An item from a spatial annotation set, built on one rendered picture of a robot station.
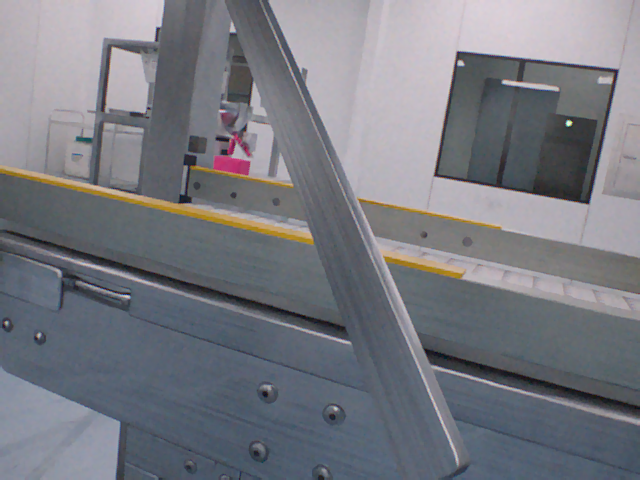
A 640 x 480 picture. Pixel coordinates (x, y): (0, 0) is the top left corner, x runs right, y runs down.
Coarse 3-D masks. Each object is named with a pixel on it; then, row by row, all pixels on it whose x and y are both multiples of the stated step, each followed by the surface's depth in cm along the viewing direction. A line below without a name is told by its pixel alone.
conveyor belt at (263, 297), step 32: (0, 224) 40; (288, 224) 58; (128, 256) 36; (416, 256) 51; (224, 288) 33; (544, 288) 46; (576, 288) 48; (448, 352) 29; (480, 352) 28; (576, 384) 26; (608, 384) 26
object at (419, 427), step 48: (240, 0) 28; (288, 48) 25; (288, 96) 24; (288, 144) 23; (336, 192) 20; (336, 240) 20; (336, 288) 20; (384, 288) 18; (384, 336) 18; (384, 384) 18; (432, 384) 16; (432, 432) 16
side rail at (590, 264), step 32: (192, 192) 63; (224, 192) 62; (256, 192) 60; (288, 192) 59; (384, 224) 55; (416, 224) 54; (448, 224) 53; (480, 256) 52; (512, 256) 51; (544, 256) 50; (576, 256) 49; (608, 256) 48
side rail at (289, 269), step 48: (0, 192) 37; (48, 192) 36; (96, 240) 34; (144, 240) 33; (192, 240) 32; (240, 240) 31; (288, 240) 29; (288, 288) 30; (432, 288) 27; (480, 288) 26; (528, 288) 26; (480, 336) 26; (528, 336) 25; (576, 336) 25; (624, 336) 24; (624, 384) 24
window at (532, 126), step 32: (480, 64) 500; (512, 64) 490; (544, 64) 481; (576, 64) 471; (448, 96) 513; (480, 96) 503; (512, 96) 493; (544, 96) 484; (576, 96) 474; (608, 96) 465; (448, 128) 517; (480, 128) 507; (512, 128) 496; (544, 128) 487; (576, 128) 477; (448, 160) 520; (480, 160) 510; (512, 160) 499; (544, 160) 490; (576, 160) 480; (544, 192) 492; (576, 192) 483
